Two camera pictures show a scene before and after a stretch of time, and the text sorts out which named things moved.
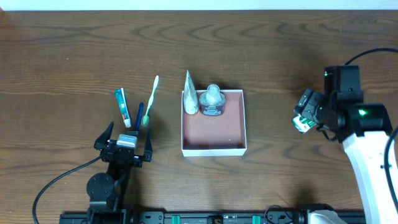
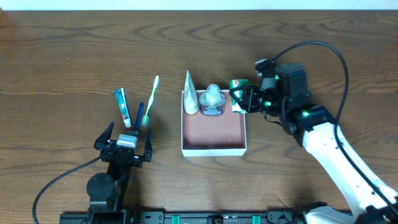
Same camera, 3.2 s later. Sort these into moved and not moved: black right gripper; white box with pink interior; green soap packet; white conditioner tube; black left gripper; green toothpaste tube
Moved: black right gripper; green soap packet
Not moved: black left gripper; white conditioner tube; green toothpaste tube; white box with pink interior
